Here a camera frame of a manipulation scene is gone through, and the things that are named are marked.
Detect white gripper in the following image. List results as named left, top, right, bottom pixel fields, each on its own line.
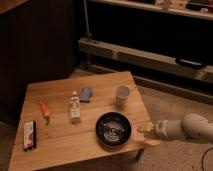
left=138, top=120, right=184, bottom=146

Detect black ceramic bowl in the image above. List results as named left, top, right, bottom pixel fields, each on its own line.
left=95, top=112, right=132, bottom=147

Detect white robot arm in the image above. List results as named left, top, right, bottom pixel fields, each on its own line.
left=137, top=113, right=213, bottom=144

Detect wooden table leg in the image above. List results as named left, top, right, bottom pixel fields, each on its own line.
left=134, top=149, right=144, bottom=162

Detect white paper cup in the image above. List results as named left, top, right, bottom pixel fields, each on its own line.
left=115, top=86, right=130, bottom=106

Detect long wooden shelf beam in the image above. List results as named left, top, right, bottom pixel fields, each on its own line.
left=78, top=38, right=213, bottom=84

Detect small white bottle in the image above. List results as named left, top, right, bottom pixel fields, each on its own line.
left=70, top=91, right=81, bottom=123

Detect orange carrot toy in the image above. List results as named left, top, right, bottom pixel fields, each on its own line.
left=39, top=100, right=51, bottom=118

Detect metal pole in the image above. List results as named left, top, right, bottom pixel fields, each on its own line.
left=83, top=0, right=92, bottom=41

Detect black white red box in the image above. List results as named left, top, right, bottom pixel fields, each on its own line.
left=23, top=121, right=36, bottom=151

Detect black cable on floor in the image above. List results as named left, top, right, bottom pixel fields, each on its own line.
left=200, top=147, right=213, bottom=171

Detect black handle on shelf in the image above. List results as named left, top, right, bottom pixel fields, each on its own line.
left=175, top=58, right=207, bottom=69

